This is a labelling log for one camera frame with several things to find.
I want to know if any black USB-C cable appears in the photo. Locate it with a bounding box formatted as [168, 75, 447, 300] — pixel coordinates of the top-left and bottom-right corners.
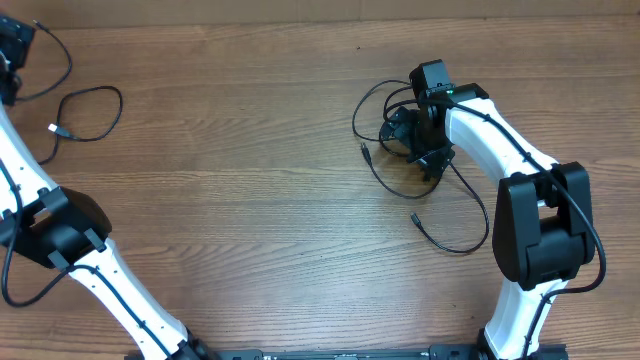
[351, 78, 491, 255]

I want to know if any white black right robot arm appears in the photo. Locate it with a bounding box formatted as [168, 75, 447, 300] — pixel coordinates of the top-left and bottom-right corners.
[378, 60, 604, 359]

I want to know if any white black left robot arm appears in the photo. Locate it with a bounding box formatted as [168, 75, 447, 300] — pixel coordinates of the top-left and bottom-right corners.
[1, 114, 214, 359]

